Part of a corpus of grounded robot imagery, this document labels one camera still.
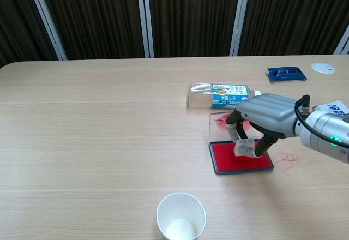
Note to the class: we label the white red stamp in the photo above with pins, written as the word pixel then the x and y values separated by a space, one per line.
pixel 243 148

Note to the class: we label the blue snack packet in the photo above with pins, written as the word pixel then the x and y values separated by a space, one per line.
pixel 286 73

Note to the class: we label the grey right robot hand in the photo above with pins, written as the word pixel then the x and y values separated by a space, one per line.
pixel 268 111

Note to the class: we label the red ink pad case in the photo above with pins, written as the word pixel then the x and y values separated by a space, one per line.
pixel 240 163

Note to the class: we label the clear plastic bottle blue label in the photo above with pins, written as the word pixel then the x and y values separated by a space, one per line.
pixel 210 96

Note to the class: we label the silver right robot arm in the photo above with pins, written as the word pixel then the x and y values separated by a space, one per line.
pixel 323 133

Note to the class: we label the grey partition post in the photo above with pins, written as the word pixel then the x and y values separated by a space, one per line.
pixel 46 19
pixel 147 17
pixel 343 42
pixel 240 16

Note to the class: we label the white paper cup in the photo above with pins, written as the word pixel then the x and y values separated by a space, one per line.
pixel 181 218

